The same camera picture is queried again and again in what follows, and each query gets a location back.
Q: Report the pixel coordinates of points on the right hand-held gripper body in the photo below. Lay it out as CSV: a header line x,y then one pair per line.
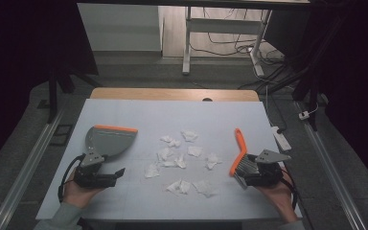
x,y
265,175

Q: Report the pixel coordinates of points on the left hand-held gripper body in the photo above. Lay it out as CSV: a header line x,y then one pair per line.
x,y
92,179

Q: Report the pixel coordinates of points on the grey dustpan with orange edge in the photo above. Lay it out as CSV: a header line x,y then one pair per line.
x,y
115,143

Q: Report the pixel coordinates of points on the pile of white paper scraps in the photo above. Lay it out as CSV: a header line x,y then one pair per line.
x,y
167,153

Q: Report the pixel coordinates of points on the person's left hand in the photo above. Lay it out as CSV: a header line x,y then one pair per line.
x,y
75,195

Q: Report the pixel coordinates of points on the person's right hand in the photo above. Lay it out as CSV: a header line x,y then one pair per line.
x,y
281,198

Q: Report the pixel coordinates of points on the white power strip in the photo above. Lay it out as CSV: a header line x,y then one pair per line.
x,y
281,139

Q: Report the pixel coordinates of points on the small white plug adapter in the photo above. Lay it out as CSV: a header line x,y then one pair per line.
x,y
304,115

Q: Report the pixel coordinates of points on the wooden table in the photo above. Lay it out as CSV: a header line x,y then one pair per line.
x,y
172,94

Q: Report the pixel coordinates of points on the black metal stand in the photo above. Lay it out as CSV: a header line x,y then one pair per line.
x,y
306,76
52,92

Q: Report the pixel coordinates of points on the black curtain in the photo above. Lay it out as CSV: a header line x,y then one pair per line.
x,y
19,64
357,80

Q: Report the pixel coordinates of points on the white cabinet panel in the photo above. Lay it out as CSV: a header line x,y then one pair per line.
x,y
118,27

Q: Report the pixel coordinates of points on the black floor frame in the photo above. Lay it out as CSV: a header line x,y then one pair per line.
x,y
60,134

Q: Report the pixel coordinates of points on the aluminium rail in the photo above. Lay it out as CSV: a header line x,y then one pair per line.
x,y
28,166
329,166

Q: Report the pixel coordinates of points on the white metal desk frame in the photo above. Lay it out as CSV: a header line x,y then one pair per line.
x,y
187,41

